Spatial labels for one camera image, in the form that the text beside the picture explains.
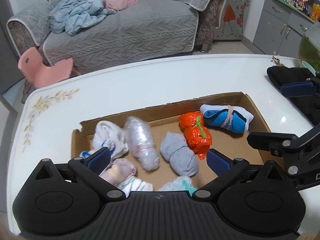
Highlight decorated fridge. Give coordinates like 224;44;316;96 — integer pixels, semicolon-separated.
213;0;251;41

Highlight white striped sock bundle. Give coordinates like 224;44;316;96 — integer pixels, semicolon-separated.
99;158;153;197

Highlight orange plastic bundle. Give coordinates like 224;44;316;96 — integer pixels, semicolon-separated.
179;112;213;160

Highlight grey cabinet drawers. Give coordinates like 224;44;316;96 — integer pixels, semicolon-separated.
253;0;314;58

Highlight cardboard box tray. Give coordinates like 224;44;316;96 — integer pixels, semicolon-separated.
72;92;272;193

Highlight grey sofa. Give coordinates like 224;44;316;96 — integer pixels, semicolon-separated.
7;0;226;74

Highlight pink child chair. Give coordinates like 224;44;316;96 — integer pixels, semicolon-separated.
18;47;81;88

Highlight black cloth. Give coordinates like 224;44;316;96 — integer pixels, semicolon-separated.
267;66;319;125

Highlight plastic wrapped white bundle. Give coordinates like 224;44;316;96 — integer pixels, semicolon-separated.
124;116;160;172

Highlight light blue blanket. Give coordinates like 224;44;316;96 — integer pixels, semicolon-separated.
49;0;138;36

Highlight grey sock roll blue bow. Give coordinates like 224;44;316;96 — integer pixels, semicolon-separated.
159;132;199;177

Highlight glass fish bowl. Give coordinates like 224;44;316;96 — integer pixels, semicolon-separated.
298;21;320;72

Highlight bubble white bundle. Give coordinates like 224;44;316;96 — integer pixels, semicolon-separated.
158;176;198;196

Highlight white sock roll blue trim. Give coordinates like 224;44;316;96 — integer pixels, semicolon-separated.
80;121;129;160

